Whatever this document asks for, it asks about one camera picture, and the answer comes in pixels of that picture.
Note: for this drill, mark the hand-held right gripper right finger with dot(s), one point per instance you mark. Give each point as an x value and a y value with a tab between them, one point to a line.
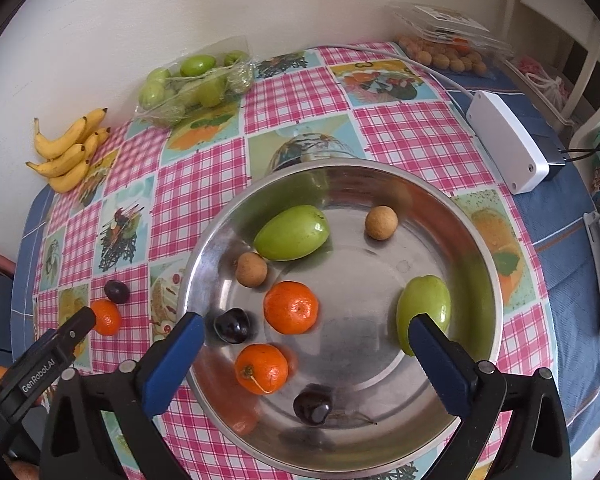
440	365

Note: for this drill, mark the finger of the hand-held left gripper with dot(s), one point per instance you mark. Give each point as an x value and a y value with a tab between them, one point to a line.
75	330

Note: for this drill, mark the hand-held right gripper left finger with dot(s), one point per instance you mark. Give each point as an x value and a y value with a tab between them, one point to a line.
172	360

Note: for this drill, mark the orange mandarin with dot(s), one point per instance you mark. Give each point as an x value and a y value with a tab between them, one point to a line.
106	319
291	307

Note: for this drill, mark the dark red cherry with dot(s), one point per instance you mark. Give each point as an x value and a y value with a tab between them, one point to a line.
312	406
232	325
116	291

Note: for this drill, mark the large green jujube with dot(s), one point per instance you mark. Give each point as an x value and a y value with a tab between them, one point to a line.
425	295
291	232

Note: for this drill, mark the mandarin with green stem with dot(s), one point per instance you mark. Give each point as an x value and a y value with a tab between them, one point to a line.
261	367

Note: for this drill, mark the round metal bowl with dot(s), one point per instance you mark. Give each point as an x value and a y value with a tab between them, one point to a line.
360	310

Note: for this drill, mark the round brown longan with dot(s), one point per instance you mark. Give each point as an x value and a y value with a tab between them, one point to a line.
251	270
381	222

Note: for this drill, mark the yellow banana bunch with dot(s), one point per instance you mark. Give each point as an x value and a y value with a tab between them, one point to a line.
60	162

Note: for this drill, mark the white plastic box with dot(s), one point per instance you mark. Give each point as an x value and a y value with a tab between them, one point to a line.
507	140

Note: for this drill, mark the pink checkered tablecloth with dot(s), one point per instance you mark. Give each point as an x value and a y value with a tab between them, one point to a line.
395	115

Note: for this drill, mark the clear plastic jujube pack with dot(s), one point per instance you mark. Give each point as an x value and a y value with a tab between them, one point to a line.
195	85

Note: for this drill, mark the pile of small green jujubes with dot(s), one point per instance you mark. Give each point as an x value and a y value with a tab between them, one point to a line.
197	65

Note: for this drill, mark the pile of longans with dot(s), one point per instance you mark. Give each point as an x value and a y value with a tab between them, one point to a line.
440	57

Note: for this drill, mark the clear plastic longan box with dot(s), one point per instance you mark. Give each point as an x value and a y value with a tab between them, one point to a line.
445	25

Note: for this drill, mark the white wooden chair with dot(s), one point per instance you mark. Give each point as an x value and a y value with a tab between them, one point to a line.
587	30

